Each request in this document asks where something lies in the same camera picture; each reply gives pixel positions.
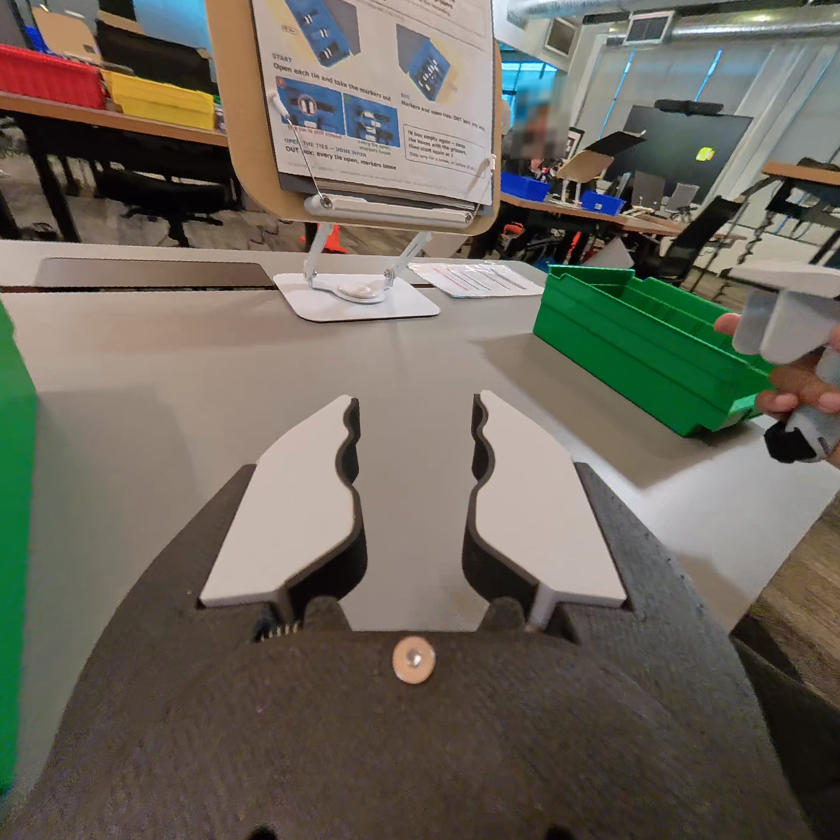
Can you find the wooden document stand white base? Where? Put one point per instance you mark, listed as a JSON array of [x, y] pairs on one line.
[[358, 305]]

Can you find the orange traffic cone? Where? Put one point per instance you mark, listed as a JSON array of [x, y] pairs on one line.
[[334, 239]]

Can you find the yellow storage bin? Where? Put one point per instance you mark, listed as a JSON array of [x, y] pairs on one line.
[[161, 102]]

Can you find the blue storage bin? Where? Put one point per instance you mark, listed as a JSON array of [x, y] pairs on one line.
[[525, 187], [602, 203]]

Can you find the grey box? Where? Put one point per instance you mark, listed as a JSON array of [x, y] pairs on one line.
[[613, 253]]

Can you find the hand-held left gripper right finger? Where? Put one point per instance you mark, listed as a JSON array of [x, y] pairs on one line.
[[544, 518]]

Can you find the tan and black board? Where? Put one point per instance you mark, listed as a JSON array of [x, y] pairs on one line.
[[584, 167], [65, 36]]

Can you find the white paper card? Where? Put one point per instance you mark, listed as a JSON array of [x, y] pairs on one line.
[[472, 279]]

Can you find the green storage bin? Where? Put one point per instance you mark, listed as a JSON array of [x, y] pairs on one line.
[[623, 341], [16, 525]]

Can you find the red storage bin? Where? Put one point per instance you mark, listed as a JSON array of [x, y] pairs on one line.
[[49, 75]]

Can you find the person's right hand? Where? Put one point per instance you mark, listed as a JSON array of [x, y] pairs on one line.
[[791, 387]]

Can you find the printed instruction sheet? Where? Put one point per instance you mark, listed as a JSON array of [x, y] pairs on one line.
[[374, 65]]

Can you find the background work table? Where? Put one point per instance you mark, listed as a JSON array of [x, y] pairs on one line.
[[590, 220], [98, 118], [800, 174]]

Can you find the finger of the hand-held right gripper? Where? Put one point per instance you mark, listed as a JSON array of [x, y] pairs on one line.
[[800, 279]]

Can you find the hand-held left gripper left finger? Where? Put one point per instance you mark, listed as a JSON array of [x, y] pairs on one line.
[[282, 518]]

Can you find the black office chair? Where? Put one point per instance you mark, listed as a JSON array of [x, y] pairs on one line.
[[702, 236], [164, 197]]

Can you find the silver ceiling duct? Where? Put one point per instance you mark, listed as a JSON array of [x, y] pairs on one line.
[[722, 29]]

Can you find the large black screen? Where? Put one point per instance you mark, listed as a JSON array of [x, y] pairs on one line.
[[682, 151]]

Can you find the grey desk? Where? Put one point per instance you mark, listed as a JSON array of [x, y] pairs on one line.
[[197, 367]]

